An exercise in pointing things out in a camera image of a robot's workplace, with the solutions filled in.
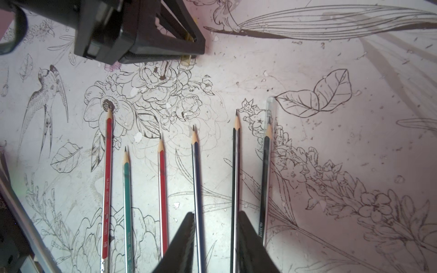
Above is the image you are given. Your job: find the red pencil with clear cap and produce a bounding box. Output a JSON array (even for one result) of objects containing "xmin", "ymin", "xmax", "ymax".
[{"xmin": 158, "ymin": 137, "xmax": 168, "ymax": 258}]

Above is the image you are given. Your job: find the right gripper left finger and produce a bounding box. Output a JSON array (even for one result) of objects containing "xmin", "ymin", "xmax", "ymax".
[{"xmin": 153, "ymin": 212, "xmax": 195, "ymax": 273}]

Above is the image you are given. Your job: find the dark pencil with clear cap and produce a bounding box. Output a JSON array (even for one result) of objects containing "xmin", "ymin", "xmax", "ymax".
[{"xmin": 258, "ymin": 97, "xmax": 275, "ymax": 248}]

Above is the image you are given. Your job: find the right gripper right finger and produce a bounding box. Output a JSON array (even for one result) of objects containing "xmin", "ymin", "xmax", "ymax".
[{"xmin": 237, "ymin": 211, "xmax": 280, "ymax": 273}]

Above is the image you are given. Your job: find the yellow transparent pencil cap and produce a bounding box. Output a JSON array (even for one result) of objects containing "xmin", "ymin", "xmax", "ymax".
[{"xmin": 180, "ymin": 55, "xmax": 196, "ymax": 67}]

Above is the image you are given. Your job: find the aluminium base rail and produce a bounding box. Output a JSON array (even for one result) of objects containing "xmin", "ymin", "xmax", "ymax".
[{"xmin": 1, "ymin": 151, "xmax": 61, "ymax": 273}]

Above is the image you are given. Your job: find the green pencil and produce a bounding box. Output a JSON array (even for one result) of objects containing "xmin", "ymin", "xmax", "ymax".
[{"xmin": 123, "ymin": 147, "xmax": 134, "ymax": 273}]

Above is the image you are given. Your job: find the brown pencil with yellow cap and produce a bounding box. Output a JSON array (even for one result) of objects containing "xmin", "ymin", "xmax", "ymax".
[{"xmin": 231, "ymin": 110, "xmax": 241, "ymax": 273}]

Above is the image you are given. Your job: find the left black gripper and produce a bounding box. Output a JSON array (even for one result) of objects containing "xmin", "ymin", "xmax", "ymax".
[{"xmin": 10, "ymin": 1, "xmax": 206, "ymax": 64}]

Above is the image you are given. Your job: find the blue pencil with clear cap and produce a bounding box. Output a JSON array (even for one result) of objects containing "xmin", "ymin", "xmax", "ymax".
[{"xmin": 192, "ymin": 126, "xmax": 207, "ymax": 273}]

